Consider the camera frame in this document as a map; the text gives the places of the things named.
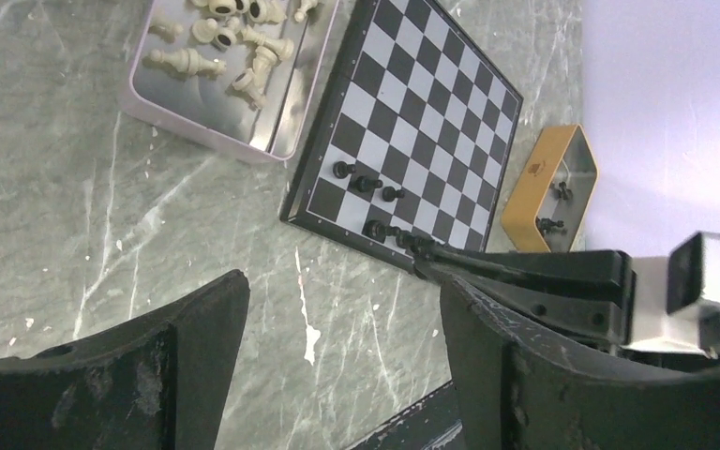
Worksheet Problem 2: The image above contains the chessboard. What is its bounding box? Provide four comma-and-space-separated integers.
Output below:
280, 0, 523, 270

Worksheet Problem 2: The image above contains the black pawn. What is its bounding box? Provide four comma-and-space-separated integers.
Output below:
382, 186, 406, 203
332, 160, 357, 179
350, 175, 384, 193

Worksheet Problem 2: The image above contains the black chess queen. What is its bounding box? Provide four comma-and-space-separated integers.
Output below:
363, 219, 401, 243

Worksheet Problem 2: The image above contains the gold tin of black pieces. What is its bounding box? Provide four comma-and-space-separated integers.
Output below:
501, 125, 598, 252

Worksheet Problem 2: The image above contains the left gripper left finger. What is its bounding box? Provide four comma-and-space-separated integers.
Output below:
0, 270, 250, 449

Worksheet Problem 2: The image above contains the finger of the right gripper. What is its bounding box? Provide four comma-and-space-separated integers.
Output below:
411, 238, 634, 345

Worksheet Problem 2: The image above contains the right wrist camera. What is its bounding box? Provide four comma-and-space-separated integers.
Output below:
623, 232, 720, 359

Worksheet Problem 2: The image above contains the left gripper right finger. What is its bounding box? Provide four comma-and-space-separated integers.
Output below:
440, 278, 720, 449

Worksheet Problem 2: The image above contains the pink tin of white pieces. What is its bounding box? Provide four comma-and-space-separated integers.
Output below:
120, 1, 338, 163

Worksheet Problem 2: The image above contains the black chess king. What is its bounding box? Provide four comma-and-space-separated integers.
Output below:
395, 231, 427, 251

